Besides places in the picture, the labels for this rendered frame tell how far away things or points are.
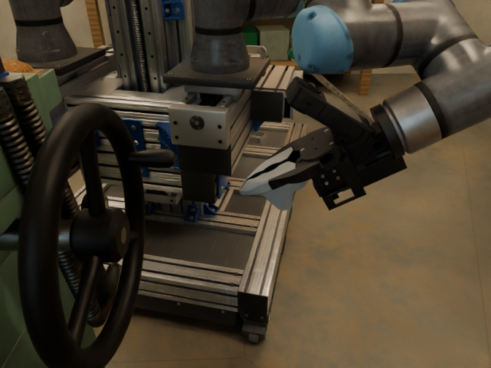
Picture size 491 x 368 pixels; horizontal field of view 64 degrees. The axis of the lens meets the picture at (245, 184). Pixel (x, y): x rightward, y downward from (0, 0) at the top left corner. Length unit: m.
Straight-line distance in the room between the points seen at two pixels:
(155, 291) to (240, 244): 0.32
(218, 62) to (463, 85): 0.60
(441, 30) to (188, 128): 0.56
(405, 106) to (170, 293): 0.96
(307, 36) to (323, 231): 1.36
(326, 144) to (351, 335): 0.98
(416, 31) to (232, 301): 0.91
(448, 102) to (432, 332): 1.09
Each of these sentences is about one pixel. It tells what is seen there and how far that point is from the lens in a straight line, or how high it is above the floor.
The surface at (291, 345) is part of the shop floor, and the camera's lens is 1.35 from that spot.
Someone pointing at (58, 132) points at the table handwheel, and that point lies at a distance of 0.37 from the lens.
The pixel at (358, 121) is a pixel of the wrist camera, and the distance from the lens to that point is 0.48.
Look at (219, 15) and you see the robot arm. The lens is 0.96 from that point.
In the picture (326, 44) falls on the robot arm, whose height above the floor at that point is 0.99.
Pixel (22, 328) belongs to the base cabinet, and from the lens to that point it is 0.71.
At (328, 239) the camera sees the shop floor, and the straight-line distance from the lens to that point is 1.73.
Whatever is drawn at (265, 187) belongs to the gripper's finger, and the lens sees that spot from 0.50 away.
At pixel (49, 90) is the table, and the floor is 0.87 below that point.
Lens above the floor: 1.09
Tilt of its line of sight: 32 degrees down
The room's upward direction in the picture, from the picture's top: straight up
